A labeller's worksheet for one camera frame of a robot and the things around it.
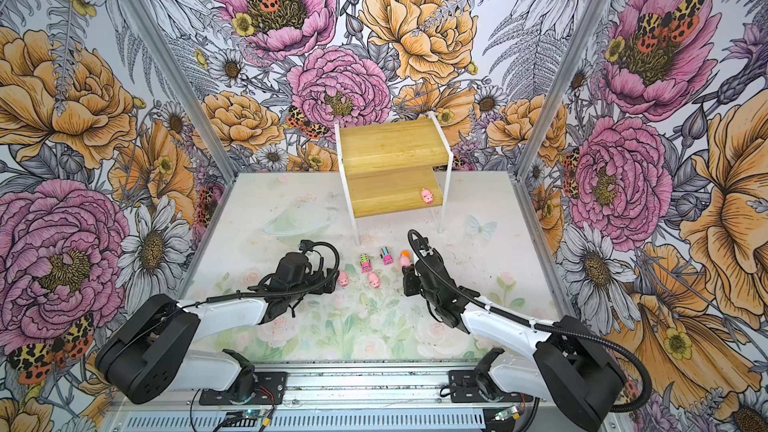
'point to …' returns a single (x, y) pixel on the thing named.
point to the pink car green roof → (365, 262)
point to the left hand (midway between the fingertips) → (323, 279)
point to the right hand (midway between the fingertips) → (407, 277)
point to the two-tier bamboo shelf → (393, 167)
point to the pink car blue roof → (386, 256)
